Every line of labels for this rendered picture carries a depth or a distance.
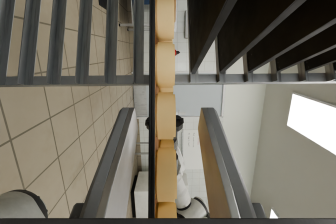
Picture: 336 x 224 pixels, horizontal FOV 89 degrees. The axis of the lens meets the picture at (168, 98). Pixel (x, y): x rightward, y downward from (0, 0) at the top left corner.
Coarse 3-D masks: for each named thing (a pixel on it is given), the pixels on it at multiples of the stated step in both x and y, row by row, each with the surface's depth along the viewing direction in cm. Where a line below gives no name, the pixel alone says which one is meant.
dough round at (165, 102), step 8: (160, 96) 17; (168, 96) 17; (160, 104) 16; (168, 104) 16; (160, 112) 16; (168, 112) 16; (160, 120) 16; (168, 120) 16; (160, 128) 16; (168, 128) 16; (160, 136) 17; (168, 136) 17
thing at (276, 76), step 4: (272, 60) 56; (272, 64) 56; (272, 68) 56; (276, 68) 54; (272, 72) 56; (276, 72) 54; (272, 76) 56; (276, 76) 54; (280, 76) 56; (272, 80) 56; (276, 80) 54; (280, 80) 56
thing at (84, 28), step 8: (80, 0) 57; (88, 0) 60; (80, 8) 57; (88, 8) 59; (80, 16) 57; (88, 16) 59; (80, 24) 57; (88, 24) 58; (80, 32) 57; (88, 32) 58; (80, 40) 57; (88, 40) 58; (80, 48) 57; (88, 48) 57; (80, 56) 57; (88, 56) 57; (80, 64) 56; (88, 64) 57; (80, 72) 56; (88, 72) 56; (80, 80) 56
